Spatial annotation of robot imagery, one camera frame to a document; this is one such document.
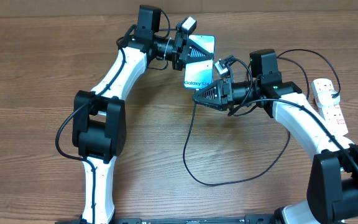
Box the blue Galaxy S24 smartphone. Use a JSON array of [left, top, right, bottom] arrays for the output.
[[183, 35, 215, 89]]

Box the black USB charging cable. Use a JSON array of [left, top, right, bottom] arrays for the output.
[[182, 49, 342, 187]]

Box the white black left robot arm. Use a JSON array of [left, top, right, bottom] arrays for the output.
[[72, 5, 215, 223]]

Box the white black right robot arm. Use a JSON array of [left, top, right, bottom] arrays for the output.
[[193, 49, 358, 223]]

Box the white charger plug adapter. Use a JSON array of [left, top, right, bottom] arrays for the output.
[[314, 90, 341, 108]]

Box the white power strip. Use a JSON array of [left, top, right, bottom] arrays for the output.
[[312, 78, 348, 136]]

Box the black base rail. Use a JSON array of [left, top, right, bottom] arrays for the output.
[[54, 213, 279, 224]]

